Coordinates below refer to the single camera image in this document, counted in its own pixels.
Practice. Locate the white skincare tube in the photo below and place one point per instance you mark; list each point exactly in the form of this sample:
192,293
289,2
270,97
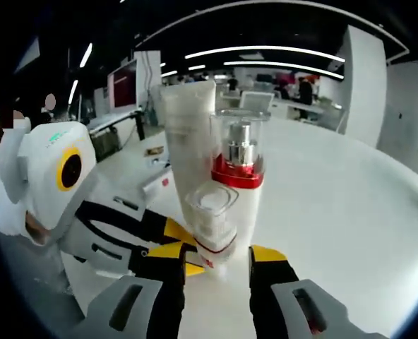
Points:
188,141

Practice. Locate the white office desk row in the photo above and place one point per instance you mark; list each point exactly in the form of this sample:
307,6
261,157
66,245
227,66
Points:
290,111

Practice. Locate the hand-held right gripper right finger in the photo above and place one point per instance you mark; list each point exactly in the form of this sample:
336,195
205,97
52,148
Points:
272,307

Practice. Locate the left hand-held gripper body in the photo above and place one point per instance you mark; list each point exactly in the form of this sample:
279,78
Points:
46,176

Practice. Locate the red wall banner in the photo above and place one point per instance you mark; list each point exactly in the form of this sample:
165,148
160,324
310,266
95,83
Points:
286,79

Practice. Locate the white mesh office chair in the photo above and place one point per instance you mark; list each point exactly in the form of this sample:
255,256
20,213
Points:
256,104

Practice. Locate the curved ceiling light strip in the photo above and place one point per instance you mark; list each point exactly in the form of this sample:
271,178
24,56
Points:
265,47
283,64

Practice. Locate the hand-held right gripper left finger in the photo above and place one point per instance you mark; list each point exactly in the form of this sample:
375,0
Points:
159,300

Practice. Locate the person's left hand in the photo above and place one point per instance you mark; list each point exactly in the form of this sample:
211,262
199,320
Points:
36,229

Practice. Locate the skincare bottle wide red collar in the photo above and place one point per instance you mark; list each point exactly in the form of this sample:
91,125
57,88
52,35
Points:
251,212

